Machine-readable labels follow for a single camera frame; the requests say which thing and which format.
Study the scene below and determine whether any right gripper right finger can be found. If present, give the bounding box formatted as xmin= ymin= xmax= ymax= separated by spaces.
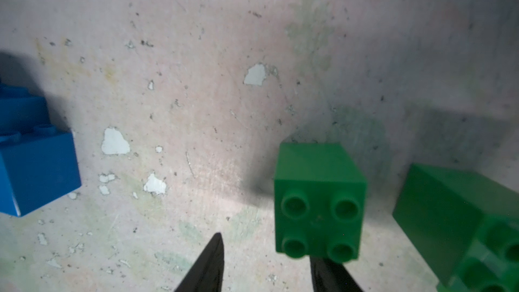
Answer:
xmin=310 ymin=257 xmax=363 ymax=292

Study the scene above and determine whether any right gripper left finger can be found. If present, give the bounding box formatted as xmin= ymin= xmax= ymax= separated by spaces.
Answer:
xmin=174 ymin=233 xmax=224 ymax=292

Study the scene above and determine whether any green lego small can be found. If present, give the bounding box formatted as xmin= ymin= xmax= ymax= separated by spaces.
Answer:
xmin=274 ymin=143 xmax=368 ymax=264

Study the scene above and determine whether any blue lego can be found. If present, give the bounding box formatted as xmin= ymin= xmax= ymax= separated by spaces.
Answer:
xmin=1 ymin=124 xmax=81 ymax=217

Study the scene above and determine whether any long blue lego brick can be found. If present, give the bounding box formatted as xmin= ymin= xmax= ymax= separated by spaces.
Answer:
xmin=1 ymin=84 xmax=50 ymax=134

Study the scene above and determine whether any long green lego brick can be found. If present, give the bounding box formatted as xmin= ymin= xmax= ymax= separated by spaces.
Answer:
xmin=393 ymin=164 xmax=518 ymax=291

